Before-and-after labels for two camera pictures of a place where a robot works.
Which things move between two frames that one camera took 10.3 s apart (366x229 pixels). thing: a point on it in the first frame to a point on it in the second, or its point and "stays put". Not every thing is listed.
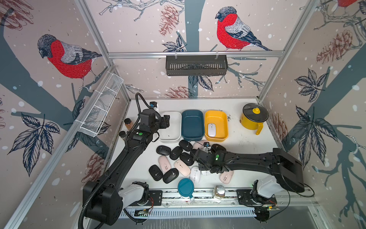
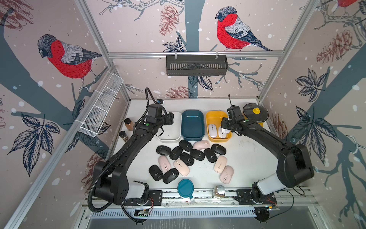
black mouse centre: (187, 159) stays put
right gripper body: (206, 167) to (228, 123)
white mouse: (195, 175) to (225, 130)
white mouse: (206, 172) to (221, 134)
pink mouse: (225, 176) stays put
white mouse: (211, 130) stays put
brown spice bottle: (128, 123) stays put
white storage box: (173, 134) stays put
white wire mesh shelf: (92, 124) stays put
